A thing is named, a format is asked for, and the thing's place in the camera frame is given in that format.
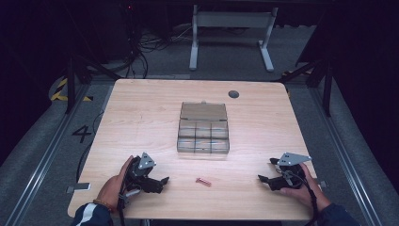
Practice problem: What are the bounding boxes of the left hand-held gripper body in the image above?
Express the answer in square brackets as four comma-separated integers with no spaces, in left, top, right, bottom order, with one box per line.
[124,152,165,202]

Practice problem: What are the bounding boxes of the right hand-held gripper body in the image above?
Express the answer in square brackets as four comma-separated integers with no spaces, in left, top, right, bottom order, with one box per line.
[268,152,312,192]

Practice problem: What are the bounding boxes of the person's left hand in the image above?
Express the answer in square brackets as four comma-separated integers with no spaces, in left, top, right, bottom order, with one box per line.
[96,155,136,215]

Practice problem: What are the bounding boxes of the person's right hand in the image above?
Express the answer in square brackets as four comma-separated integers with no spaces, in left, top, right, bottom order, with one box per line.
[279,162,332,213]

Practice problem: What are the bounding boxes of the small pink screw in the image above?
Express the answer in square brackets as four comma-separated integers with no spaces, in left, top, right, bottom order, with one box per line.
[195,177,213,188]

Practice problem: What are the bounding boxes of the clear plastic compartment box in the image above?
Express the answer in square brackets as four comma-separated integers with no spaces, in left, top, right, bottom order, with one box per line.
[176,100,231,155]

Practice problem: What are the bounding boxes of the black metal stand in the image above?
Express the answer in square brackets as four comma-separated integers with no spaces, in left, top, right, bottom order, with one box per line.
[277,57,334,118]
[63,54,122,115]

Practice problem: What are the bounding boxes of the left hand-held gripper cable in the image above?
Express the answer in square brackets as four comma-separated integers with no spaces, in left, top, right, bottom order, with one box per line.
[117,186,141,226]

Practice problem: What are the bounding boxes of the hand-held gripper cable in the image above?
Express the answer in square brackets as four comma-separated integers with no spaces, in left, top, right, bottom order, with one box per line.
[283,169,320,226]
[117,186,141,226]

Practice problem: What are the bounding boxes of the right hand-held gripper cable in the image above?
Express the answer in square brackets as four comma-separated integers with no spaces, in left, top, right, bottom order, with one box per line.
[283,169,320,226]

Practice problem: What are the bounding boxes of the orange bead bracelet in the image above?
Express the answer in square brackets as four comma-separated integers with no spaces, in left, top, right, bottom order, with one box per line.
[92,198,115,213]

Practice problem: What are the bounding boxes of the aluminium floor rail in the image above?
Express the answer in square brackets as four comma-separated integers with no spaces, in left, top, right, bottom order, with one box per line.
[309,88,385,226]
[3,82,92,226]

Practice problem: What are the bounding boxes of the thin black floor cable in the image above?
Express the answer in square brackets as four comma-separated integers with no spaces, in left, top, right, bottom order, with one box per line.
[75,109,105,184]

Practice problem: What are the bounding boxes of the grey metal bracket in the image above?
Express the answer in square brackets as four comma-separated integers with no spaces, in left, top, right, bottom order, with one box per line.
[65,182,92,195]

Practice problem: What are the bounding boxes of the bundle of black floor cables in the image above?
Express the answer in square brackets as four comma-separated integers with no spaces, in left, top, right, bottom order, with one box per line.
[123,4,197,79]

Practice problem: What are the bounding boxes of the white metal table frame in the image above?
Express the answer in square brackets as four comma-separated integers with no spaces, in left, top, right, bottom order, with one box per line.
[188,4,279,73]

